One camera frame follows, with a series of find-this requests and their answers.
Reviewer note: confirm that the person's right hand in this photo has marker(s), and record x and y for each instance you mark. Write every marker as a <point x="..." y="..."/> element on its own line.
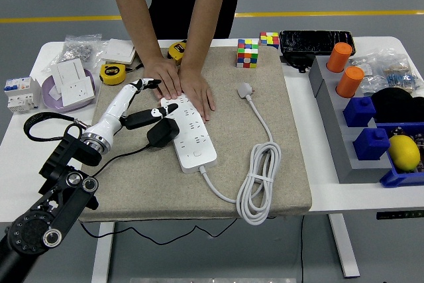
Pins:
<point x="164" y="77"/>

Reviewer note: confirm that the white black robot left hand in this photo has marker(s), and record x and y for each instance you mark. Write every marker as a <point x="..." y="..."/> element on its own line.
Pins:
<point x="116" y="109"/>

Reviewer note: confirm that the person's left hand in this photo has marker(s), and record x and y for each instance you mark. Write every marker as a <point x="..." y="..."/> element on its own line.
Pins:
<point x="197" y="90"/>

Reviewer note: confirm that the black plug adapter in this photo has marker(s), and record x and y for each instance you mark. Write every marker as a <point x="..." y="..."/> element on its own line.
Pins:
<point x="162" y="132"/>

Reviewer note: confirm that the white power strip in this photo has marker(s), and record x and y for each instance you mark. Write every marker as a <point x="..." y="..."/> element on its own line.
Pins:
<point x="195" y="153"/>

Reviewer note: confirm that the person's left forearm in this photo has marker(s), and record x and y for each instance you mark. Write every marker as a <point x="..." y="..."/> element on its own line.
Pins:
<point x="205" y="21"/>

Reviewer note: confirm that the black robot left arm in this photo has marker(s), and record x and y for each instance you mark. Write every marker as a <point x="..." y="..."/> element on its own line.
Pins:
<point x="63" y="203"/>

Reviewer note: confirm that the person's right forearm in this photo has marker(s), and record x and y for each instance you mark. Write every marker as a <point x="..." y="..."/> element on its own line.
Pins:
<point x="139" y="14"/>

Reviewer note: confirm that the dark circuit board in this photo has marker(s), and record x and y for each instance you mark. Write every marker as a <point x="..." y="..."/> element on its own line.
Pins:
<point x="418" y="140"/>

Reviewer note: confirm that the yellow black tape measure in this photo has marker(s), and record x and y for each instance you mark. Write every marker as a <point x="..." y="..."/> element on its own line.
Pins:
<point x="112" y="74"/>
<point x="175" y="51"/>

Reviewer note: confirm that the beige fabric mat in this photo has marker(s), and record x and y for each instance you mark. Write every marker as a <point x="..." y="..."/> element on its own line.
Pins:
<point x="225" y="130"/>

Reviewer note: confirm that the purple bowl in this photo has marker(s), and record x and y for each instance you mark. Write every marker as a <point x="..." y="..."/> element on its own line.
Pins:
<point x="56" y="105"/>

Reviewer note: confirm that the large colourful puzzle cube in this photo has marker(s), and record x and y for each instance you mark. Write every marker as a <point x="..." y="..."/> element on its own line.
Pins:
<point x="247" y="53"/>

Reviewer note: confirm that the clear bag of screws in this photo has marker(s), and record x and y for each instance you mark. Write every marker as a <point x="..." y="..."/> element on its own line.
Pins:
<point x="77" y="51"/>

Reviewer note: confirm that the small colourful puzzle cube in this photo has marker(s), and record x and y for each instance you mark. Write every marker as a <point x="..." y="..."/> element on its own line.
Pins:
<point x="269" y="39"/>

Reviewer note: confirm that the white circuit breaker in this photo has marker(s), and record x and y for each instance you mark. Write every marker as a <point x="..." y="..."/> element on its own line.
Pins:
<point x="20" y="94"/>

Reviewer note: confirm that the black small device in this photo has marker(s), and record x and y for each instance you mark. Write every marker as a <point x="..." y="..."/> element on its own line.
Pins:
<point x="298" y="61"/>

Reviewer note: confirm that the black wrapped box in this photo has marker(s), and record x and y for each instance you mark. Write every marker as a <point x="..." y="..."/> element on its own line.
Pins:
<point x="317" y="42"/>

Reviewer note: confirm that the orange cylinder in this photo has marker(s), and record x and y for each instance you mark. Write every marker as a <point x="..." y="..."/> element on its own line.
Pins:
<point x="338" y="57"/>
<point x="350" y="81"/>

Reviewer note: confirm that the grey block holder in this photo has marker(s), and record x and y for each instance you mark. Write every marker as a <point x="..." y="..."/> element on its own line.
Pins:
<point x="344" y="150"/>

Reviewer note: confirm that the blue block with knob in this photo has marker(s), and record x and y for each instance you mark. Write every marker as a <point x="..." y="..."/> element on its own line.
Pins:
<point x="371" y="144"/>
<point x="359" y="111"/>

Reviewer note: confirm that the clear bag of white parts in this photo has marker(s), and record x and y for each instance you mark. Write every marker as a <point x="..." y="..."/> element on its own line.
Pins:
<point x="366" y="69"/>

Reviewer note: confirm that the black cloth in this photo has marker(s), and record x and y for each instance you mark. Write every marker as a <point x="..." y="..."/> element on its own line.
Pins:
<point x="394" y="104"/>

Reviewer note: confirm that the clear bag of blue resistors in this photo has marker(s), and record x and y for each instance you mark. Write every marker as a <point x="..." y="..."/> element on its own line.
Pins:
<point x="402" y="79"/>

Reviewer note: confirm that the yellow lemon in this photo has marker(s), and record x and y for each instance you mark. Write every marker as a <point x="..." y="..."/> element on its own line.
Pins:
<point x="403" y="153"/>

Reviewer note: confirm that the blue plastic bin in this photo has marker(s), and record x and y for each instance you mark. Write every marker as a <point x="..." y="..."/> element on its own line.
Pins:
<point x="397" y="178"/>

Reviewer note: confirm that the black table control panel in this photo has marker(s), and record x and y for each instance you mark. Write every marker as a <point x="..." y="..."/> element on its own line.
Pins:
<point x="399" y="215"/>

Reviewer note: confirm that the white wall socket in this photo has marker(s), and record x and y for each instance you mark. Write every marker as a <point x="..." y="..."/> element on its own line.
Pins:
<point x="77" y="92"/>

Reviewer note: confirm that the white flat switch plate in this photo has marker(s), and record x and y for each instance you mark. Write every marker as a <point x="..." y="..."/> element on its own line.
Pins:
<point x="116" y="50"/>

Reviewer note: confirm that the white switch panel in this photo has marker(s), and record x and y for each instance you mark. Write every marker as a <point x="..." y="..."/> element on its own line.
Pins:
<point x="68" y="71"/>

